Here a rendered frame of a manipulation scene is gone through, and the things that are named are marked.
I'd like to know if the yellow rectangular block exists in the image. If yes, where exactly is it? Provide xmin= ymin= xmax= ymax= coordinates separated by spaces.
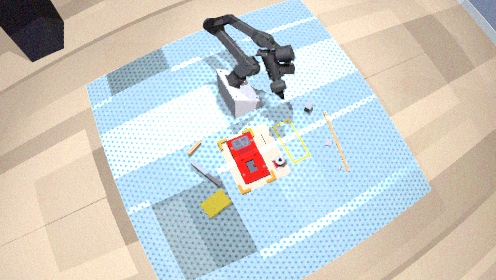
xmin=200 ymin=189 xmax=231 ymax=219

